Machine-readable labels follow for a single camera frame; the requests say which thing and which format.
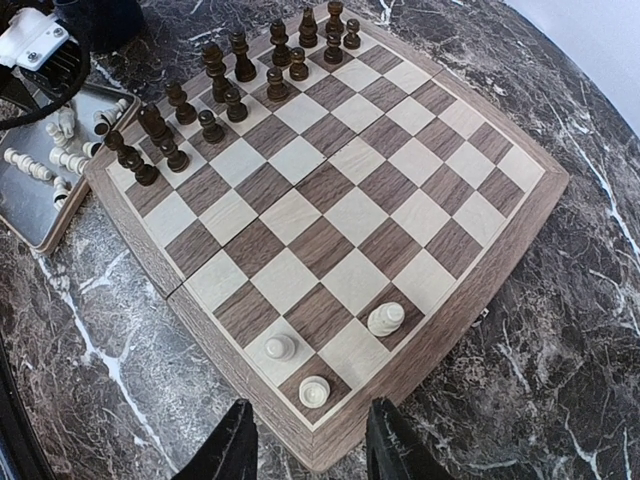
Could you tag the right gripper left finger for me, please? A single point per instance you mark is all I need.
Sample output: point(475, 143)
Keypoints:
point(230, 452)

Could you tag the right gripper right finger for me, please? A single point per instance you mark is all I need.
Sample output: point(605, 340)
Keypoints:
point(393, 448)

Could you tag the white chess rook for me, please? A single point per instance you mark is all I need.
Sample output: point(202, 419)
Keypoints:
point(314, 391)

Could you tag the white chess pawn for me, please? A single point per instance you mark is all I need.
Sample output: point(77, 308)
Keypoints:
point(280, 347)

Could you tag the wooden chess board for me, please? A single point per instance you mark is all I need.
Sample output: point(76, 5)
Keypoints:
point(418, 191)

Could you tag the metal tray wooden rim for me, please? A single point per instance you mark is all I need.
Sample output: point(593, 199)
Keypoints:
point(26, 203)

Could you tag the black chess pieces row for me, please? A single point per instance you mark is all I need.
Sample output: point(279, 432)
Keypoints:
point(282, 83)

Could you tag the white chess pieces pile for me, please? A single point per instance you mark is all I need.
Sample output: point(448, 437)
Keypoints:
point(67, 152)

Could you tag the dark blue mug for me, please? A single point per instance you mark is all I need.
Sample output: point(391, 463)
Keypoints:
point(107, 24)

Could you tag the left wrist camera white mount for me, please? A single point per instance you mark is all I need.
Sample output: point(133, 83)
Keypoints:
point(40, 47)

